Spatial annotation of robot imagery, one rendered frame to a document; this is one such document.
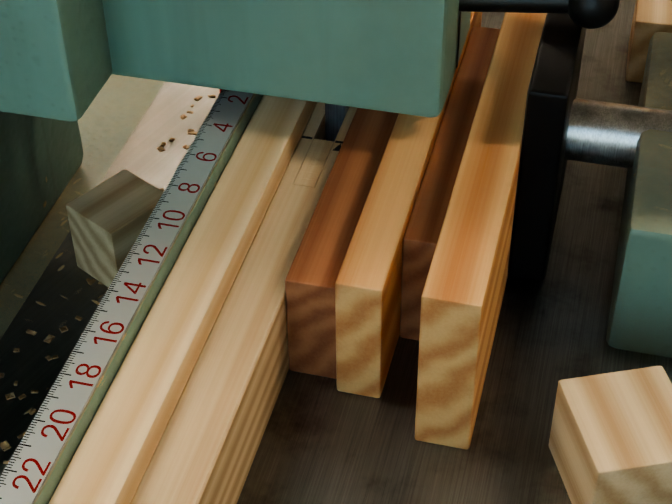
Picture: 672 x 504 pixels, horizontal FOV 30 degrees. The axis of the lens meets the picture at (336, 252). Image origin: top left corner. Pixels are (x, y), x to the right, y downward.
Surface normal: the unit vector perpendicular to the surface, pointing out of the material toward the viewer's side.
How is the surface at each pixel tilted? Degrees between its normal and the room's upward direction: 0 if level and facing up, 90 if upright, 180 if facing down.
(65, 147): 90
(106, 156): 0
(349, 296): 90
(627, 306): 90
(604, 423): 0
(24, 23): 90
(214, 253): 0
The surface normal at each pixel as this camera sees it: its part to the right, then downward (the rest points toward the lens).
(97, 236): -0.66, 0.50
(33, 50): -0.25, 0.64
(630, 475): 0.18, 0.65
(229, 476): 0.97, 0.15
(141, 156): -0.01, -0.76
